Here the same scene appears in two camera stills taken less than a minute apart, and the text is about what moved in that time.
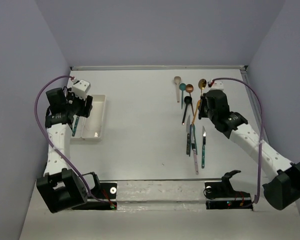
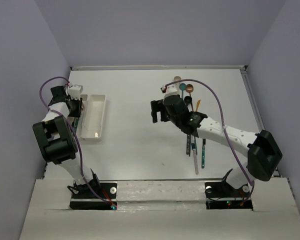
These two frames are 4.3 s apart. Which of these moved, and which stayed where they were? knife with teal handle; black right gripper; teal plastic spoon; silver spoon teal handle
Moved: black right gripper
Stayed: silver spoon teal handle; knife with teal handle; teal plastic spoon
